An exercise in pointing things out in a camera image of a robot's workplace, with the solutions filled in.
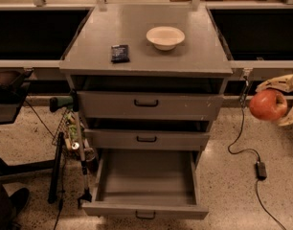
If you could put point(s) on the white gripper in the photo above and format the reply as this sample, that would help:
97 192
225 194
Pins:
280 82

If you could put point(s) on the red apple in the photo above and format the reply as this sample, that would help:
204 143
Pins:
268 105

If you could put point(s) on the grey drawer cabinet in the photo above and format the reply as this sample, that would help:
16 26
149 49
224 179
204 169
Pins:
198 65

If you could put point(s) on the grey bottom drawer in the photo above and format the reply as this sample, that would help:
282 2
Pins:
146 184

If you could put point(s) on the grey top drawer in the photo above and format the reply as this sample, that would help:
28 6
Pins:
153 106

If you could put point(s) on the black power adapter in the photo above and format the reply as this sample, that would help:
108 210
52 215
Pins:
261 171

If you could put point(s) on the white bowl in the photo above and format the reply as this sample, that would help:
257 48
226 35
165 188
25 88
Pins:
165 38

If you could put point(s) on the dark blue snack packet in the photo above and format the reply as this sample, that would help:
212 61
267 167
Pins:
119 53

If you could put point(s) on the black stand pole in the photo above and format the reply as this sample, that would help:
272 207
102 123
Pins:
55 171

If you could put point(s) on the black shoe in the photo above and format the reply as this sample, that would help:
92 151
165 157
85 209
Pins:
19 199

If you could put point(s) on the grabber stick with green handle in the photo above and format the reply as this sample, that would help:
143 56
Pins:
73 101

